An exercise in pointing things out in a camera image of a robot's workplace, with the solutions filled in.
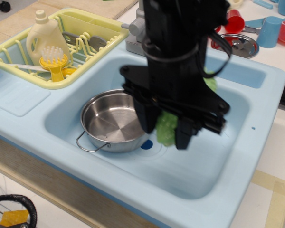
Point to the steel pot lid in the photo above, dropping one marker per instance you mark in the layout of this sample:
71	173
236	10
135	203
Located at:
242	46

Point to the light blue toy sink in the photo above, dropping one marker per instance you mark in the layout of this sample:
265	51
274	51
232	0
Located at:
200	187

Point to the grey toy spatula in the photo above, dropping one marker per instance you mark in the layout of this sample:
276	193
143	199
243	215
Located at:
70	38

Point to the blue toy utensil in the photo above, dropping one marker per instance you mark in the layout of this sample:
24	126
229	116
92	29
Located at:
257	23

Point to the red plastic cup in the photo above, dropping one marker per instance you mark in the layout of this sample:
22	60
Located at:
235	22

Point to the black caster wheel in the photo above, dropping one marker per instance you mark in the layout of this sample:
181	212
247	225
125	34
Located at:
5	6

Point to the grey toy faucet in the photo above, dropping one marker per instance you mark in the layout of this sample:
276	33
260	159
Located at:
136	31

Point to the cream toy item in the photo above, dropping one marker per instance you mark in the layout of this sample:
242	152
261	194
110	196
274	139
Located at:
235	4

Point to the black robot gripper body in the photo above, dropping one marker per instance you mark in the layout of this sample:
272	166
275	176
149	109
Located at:
175	47

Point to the yellow tape piece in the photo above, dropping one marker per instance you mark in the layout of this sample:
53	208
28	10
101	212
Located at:
11	218

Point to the yellow dish brush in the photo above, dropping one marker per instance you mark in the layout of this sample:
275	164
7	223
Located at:
54	63

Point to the green bumpy squash toy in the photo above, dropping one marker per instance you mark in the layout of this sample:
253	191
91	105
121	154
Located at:
165	128

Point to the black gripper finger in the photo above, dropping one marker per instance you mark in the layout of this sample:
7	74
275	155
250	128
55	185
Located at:
186	128
147	112

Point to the yellow dish rack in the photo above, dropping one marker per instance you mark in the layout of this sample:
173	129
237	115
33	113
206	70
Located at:
82	56

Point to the stainless steel pot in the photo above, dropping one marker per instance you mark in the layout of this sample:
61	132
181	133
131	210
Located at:
111	124

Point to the red mug with handle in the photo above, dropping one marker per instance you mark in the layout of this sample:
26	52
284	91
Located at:
218	29

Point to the white toy utensil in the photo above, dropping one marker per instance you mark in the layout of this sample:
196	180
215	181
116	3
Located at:
29	67

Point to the cream detergent bottle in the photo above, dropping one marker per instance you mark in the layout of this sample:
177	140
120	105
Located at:
44	33

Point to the blue plastic cup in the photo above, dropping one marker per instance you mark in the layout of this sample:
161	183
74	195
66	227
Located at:
268	35

